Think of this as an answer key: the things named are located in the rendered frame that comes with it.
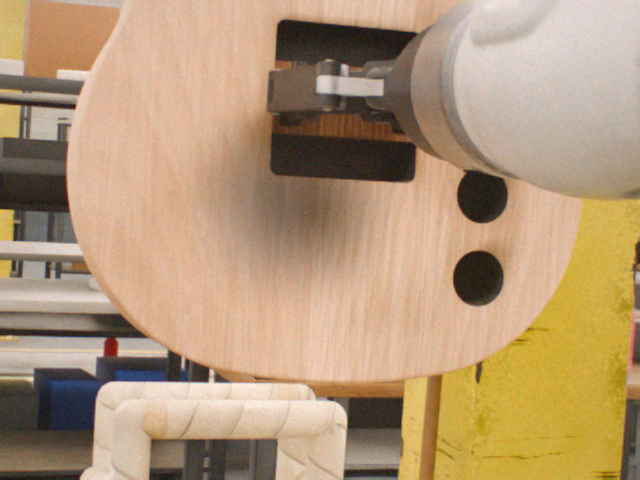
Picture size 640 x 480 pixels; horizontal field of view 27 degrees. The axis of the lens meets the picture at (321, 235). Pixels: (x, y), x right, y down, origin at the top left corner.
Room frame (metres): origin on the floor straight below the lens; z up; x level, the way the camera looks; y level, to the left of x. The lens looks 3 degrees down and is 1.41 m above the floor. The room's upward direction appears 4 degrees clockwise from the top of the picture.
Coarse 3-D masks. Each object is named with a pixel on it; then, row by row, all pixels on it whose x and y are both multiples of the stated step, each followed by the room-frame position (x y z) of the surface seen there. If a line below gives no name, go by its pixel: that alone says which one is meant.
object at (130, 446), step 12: (120, 432) 1.06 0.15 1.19; (132, 432) 1.06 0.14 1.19; (144, 432) 1.06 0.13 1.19; (120, 444) 1.06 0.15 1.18; (132, 444) 1.06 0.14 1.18; (144, 444) 1.06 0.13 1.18; (120, 456) 1.06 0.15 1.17; (132, 456) 1.06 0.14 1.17; (144, 456) 1.06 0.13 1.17; (120, 468) 1.06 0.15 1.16; (132, 468) 1.06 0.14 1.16; (144, 468) 1.06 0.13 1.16
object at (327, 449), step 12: (324, 432) 1.11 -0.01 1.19; (336, 432) 1.11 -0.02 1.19; (312, 444) 1.12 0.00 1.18; (324, 444) 1.11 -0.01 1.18; (336, 444) 1.11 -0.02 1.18; (312, 456) 1.12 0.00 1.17; (324, 456) 1.11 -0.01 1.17; (336, 456) 1.12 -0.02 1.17; (312, 468) 1.12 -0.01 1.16; (324, 468) 1.11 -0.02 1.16; (336, 468) 1.12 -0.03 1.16
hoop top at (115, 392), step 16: (112, 384) 1.15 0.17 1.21; (128, 384) 1.15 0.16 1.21; (144, 384) 1.15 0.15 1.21; (160, 384) 1.16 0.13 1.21; (176, 384) 1.16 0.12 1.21; (192, 384) 1.17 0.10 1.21; (208, 384) 1.17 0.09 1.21; (224, 384) 1.18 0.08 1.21; (240, 384) 1.18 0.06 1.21; (256, 384) 1.19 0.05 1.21; (272, 384) 1.19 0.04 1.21; (288, 384) 1.20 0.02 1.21; (112, 400) 1.14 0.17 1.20; (304, 400) 1.19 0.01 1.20
